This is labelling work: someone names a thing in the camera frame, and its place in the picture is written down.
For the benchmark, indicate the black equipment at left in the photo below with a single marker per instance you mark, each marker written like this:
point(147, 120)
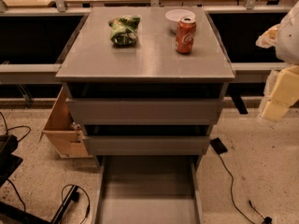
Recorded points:
point(8, 162)

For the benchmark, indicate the grey open bottom drawer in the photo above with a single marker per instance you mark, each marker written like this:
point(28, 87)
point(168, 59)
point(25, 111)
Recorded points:
point(147, 190)

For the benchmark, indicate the grey middle drawer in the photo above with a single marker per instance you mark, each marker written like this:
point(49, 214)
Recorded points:
point(146, 145)

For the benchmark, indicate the black power adapter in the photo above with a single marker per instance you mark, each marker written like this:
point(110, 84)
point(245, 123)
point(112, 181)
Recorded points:
point(218, 146)

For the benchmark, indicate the green jalapeno chip bag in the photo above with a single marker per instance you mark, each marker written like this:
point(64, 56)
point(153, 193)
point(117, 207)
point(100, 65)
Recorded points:
point(124, 30)

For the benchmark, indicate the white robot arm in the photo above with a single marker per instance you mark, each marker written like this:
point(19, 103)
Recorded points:
point(284, 37)

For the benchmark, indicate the grey top drawer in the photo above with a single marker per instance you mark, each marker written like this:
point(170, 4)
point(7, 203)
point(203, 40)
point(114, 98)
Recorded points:
point(145, 111)

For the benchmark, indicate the red cola can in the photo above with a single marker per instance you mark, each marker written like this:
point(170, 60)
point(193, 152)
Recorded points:
point(185, 34)

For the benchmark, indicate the black stand base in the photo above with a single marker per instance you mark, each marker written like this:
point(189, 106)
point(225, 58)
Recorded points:
point(51, 210)

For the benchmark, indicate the brown cardboard box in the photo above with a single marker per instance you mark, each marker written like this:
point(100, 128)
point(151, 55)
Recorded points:
point(60, 129)

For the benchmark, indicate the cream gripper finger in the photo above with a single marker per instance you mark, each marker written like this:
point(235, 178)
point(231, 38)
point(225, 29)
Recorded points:
point(280, 93)

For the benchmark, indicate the grey drawer cabinet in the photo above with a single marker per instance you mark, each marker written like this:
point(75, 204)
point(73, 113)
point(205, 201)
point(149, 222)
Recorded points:
point(95, 68)

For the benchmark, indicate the white bowl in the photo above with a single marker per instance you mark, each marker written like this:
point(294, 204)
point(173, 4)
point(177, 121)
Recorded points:
point(173, 17)

